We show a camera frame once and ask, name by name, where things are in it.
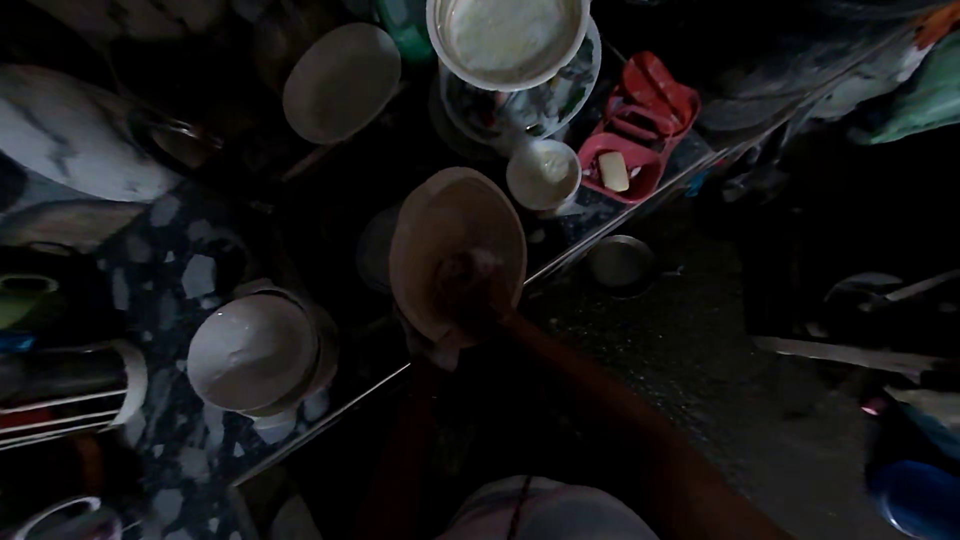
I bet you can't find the green container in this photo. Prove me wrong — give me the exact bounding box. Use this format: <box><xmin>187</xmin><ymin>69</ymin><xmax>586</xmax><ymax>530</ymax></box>
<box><xmin>0</xmin><ymin>273</ymin><xmax>61</xmax><ymax>332</ymax></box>

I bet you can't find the pale yellow soap bar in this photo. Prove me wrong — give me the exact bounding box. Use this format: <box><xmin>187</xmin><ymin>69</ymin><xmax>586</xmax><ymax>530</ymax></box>
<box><xmin>597</xmin><ymin>151</ymin><xmax>631</xmax><ymax>194</ymax></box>

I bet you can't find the green plastic bag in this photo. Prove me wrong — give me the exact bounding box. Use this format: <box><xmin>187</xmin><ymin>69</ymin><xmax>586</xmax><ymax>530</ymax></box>
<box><xmin>868</xmin><ymin>33</ymin><xmax>960</xmax><ymax>146</ymax></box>

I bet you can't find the white wire rack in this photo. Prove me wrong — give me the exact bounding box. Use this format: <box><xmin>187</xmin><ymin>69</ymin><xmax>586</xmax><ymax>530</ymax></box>
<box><xmin>0</xmin><ymin>339</ymin><xmax>150</xmax><ymax>452</ymax></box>

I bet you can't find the person's right hand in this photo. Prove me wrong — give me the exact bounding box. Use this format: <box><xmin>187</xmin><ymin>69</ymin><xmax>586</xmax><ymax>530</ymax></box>
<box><xmin>436</xmin><ymin>251</ymin><xmax>516</xmax><ymax>335</ymax></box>

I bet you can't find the pale bowl with rim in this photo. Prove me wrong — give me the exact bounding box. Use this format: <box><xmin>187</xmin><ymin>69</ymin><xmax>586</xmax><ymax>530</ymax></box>
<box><xmin>236</xmin><ymin>279</ymin><xmax>340</xmax><ymax>445</ymax></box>

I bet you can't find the orange object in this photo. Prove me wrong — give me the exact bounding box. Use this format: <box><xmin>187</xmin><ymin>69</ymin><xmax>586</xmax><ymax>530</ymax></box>
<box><xmin>912</xmin><ymin>3</ymin><xmax>960</xmax><ymax>51</ymax></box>

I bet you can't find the red plastic soap dish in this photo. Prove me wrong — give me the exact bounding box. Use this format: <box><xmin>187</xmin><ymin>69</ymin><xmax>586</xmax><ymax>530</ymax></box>
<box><xmin>579</xmin><ymin>50</ymin><xmax>703</xmax><ymax>206</ymax></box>

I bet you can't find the round metal pan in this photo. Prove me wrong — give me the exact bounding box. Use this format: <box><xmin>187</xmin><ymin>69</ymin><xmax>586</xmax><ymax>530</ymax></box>
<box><xmin>588</xmin><ymin>234</ymin><xmax>657</xmax><ymax>299</ymax></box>

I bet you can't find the mug with white handle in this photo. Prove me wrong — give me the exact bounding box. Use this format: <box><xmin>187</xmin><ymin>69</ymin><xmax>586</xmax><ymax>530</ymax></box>
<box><xmin>11</xmin><ymin>495</ymin><xmax>124</xmax><ymax>540</ymax></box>

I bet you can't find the white oval bowl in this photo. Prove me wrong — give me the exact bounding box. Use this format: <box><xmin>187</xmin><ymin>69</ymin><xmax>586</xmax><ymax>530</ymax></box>
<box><xmin>282</xmin><ymin>21</ymin><xmax>403</xmax><ymax>146</ymax></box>

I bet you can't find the blue plastic bucket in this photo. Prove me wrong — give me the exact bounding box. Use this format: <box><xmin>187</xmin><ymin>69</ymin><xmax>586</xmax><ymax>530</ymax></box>
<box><xmin>867</xmin><ymin>459</ymin><xmax>960</xmax><ymax>540</ymax></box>

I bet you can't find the round plate with patterned rim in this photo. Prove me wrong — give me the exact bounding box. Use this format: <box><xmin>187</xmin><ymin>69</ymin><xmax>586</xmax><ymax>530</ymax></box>
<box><xmin>438</xmin><ymin>15</ymin><xmax>603</xmax><ymax>148</ymax></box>

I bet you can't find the person's left forearm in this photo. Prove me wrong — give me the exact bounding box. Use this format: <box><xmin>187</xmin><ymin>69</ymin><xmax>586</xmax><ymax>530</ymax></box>
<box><xmin>360</xmin><ymin>360</ymin><xmax>444</xmax><ymax>540</ymax></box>

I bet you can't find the small white bowl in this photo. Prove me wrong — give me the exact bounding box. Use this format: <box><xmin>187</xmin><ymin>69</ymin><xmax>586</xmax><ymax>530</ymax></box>
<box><xmin>506</xmin><ymin>138</ymin><xmax>583</xmax><ymax>213</ymax></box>

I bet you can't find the white round deep basin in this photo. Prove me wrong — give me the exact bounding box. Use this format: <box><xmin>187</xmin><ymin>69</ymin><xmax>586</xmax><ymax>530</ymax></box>
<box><xmin>426</xmin><ymin>0</ymin><xmax>592</xmax><ymax>93</ymax></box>

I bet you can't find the person's left hand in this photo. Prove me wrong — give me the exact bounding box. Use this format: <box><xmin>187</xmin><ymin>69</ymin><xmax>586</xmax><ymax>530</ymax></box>
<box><xmin>405</xmin><ymin>324</ymin><xmax>463</xmax><ymax>373</ymax></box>

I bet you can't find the large beige bowl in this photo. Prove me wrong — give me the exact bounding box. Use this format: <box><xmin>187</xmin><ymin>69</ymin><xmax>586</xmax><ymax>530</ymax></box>
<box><xmin>389</xmin><ymin>166</ymin><xmax>528</xmax><ymax>348</ymax></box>

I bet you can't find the white bowl with water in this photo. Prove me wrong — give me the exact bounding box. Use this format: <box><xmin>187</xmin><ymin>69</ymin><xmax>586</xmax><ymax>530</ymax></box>
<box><xmin>186</xmin><ymin>292</ymin><xmax>318</xmax><ymax>414</ymax></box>

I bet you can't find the green plastic bottle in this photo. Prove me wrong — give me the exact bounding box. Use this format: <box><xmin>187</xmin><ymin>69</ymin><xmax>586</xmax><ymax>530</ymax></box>
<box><xmin>375</xmin><ymin>0</ymin><xmax>437</xmax><ymax>67</ymax></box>

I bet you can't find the white marbled oval object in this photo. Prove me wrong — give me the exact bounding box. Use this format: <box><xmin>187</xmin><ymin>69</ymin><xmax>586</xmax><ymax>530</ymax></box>
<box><xmin>0</xmin><ymin>63</ymin><xmax>183</xmax><ymax>204</ymax></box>

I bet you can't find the person's right forearm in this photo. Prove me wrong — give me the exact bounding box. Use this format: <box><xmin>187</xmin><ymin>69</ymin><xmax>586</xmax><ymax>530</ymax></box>
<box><xmin>491</xmin><ymin>311</ymin><xmax>796</xmax><ymax>540</ymax></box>

